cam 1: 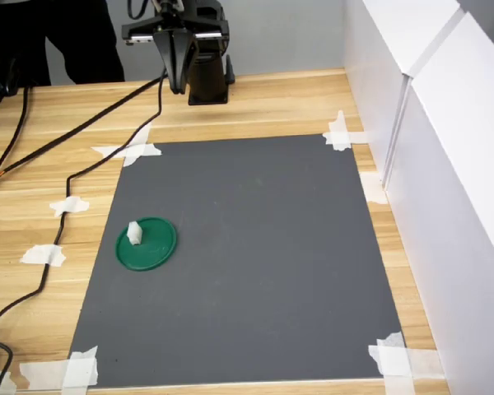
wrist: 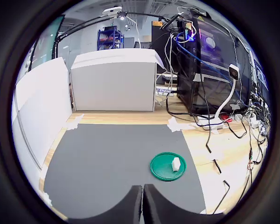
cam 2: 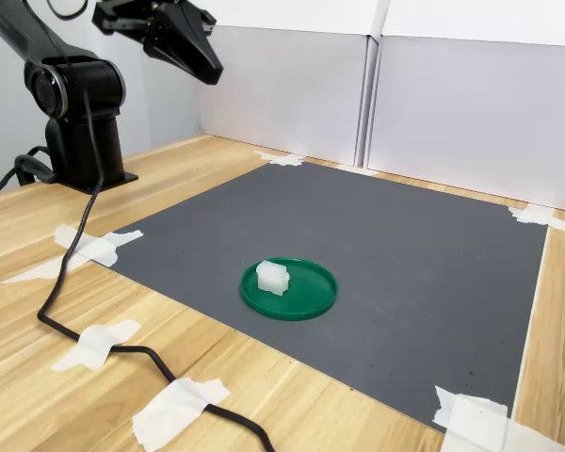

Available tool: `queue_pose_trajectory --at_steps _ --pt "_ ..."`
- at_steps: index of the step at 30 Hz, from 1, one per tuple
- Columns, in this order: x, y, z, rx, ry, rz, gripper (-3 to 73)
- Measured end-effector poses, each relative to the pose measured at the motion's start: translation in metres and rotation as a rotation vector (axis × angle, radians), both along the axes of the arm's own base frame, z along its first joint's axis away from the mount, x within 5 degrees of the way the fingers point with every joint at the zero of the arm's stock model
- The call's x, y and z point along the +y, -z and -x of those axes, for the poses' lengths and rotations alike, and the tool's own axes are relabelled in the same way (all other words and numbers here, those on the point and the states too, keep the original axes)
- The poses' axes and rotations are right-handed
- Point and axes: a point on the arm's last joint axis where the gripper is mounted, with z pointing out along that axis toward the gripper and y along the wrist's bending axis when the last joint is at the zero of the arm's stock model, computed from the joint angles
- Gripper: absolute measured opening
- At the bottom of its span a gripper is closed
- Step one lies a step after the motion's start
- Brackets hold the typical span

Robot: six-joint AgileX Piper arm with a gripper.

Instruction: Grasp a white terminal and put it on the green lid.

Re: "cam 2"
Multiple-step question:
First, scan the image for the round green lid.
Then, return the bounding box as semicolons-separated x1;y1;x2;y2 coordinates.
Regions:
239;256;339;323

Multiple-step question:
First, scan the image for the long thin white tape strip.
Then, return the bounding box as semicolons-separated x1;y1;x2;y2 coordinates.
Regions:
510;225;555;420

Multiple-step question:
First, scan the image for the thin black camera cable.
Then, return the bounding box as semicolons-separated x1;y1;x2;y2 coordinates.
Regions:
23;0;277;452

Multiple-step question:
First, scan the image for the white plastic terminal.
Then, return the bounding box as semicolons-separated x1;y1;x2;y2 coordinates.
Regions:
255;260;292;299

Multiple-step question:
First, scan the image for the thick black power cable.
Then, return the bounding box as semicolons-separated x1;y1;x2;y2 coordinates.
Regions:
0;145;60;213

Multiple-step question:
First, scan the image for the pale lilac partition panel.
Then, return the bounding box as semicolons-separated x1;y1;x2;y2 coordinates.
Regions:
364;35;565;216
187;21;376;168

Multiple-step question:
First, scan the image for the white tape over cable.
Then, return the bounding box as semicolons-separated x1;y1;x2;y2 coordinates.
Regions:
50;319;141;373
131;377;232;449

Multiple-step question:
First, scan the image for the large crumpled white tape patch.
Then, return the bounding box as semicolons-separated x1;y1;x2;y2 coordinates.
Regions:
432;384;565;452

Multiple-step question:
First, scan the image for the long pointed white tape piece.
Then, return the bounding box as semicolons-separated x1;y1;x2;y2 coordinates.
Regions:
0;253;95;286

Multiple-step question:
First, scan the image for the white board above partition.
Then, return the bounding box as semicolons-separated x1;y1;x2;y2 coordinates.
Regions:
379;0;565;49
202;0;392;37

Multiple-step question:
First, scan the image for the dark grey mat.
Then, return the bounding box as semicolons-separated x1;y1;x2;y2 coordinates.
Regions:
107;159;550;432

